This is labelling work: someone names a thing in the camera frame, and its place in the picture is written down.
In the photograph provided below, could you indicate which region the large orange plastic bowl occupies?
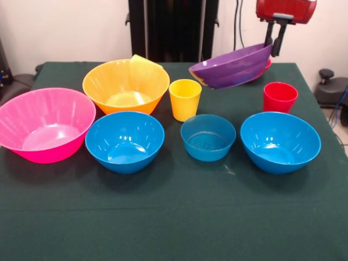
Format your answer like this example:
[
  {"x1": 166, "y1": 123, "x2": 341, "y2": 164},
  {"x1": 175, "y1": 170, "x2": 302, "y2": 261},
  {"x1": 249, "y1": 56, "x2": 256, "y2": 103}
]
[{"x1": 82, "y1": 59, "x2": 171, "y2": 115}]

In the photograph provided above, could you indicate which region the red plastic cup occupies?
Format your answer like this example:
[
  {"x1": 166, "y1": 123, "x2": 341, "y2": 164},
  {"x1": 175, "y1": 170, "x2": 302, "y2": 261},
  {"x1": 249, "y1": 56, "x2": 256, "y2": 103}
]
[{"x1": 263, "y1": 82, "x2": 299, "y2": 114}]

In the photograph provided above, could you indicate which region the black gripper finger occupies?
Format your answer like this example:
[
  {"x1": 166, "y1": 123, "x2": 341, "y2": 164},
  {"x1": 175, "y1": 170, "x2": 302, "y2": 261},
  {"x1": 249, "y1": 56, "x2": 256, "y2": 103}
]
[
  {"x1": 271, "y1": 23, "x2": 288, "y2": 57},
  {"x1": 263, "y1": 20, "x2": 276, "y2": 47}
]

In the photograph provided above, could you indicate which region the black computer tower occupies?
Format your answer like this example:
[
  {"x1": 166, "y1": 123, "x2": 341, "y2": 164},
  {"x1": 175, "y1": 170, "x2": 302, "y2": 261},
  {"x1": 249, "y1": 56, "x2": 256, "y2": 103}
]
[{"x1": 0, "y1": 38, "x2": 14, "y2": 88}]

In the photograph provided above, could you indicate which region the small teal blue bowl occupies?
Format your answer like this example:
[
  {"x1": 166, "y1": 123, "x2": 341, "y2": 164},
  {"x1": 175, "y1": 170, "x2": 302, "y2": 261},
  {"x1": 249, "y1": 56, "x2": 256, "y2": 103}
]
[{"x1": 180, "y1": 114, "x2": 237, "y2": 163}]

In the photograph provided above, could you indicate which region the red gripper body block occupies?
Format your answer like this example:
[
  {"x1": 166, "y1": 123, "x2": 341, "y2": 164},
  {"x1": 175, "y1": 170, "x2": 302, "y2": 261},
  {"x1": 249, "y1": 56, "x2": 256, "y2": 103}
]
[{"x1": 255, "y1": 0, "x2": 318, "y2": 26}]

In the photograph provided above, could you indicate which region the blue cable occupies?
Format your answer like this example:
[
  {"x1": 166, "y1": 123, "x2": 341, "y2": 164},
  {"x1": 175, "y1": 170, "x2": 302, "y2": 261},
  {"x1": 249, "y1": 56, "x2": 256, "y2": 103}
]
[{"x1": 328, "y1": 84, "x2": 348, "y2": 130}]

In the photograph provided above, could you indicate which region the small red plastic bowl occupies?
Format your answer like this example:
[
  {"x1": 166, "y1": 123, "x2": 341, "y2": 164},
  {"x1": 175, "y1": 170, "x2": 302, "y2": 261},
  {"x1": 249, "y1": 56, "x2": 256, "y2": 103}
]
[{"x1": 251, "y1": 57, "x2": 272, "y2": 82}]

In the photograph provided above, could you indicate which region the purple plastic bowl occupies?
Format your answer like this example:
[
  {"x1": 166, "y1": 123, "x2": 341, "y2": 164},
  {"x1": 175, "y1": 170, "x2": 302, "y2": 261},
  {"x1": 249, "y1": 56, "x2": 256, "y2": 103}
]
[{"x1": 188, "y1": 42, "x2": 274, "y2": 90}]

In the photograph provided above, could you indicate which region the yellow plastic cup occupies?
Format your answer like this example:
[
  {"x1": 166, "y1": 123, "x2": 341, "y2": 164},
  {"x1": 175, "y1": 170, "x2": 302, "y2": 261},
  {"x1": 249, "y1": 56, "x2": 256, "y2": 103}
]
[{"x1": 169, "y1": 79, "x2": 203, "y2": 122}]

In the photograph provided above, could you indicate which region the dark green tablecloth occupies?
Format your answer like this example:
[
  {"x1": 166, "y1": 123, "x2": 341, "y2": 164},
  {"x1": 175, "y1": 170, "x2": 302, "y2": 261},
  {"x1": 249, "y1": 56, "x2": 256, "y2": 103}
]
[{"x1": 0, "y1": 61, "x2": 348, "y2": 261}]

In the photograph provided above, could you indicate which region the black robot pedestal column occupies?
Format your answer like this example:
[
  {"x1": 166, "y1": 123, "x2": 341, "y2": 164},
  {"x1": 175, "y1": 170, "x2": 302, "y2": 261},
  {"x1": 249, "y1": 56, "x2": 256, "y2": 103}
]
[{"x1": 125, "y1": 0, "x2": 220, "y2": 64}]

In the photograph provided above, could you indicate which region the large pink plastic bowl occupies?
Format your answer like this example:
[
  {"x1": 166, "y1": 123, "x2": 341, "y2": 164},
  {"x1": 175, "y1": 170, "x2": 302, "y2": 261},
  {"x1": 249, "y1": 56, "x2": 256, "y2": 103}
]
[{"x1": 0, "y1": 87, "x2": 97, "y2": 164}]

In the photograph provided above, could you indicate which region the green plastic cup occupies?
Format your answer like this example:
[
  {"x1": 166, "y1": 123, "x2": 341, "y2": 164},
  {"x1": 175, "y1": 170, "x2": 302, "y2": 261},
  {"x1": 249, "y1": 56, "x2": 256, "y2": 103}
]
[{"x1": 129, "y1": 54, "x2": 164, "y2": 70}]

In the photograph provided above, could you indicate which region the blue plastic bowl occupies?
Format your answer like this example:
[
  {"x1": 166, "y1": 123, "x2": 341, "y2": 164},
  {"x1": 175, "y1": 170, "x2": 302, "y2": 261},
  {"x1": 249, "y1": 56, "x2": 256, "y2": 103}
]
[
  {"x1": 240, "y1": 111, "x2": 322, "y2": 175},
  {"x1": 85, "y1": 111, "x2": 165, "y2": 175}
]

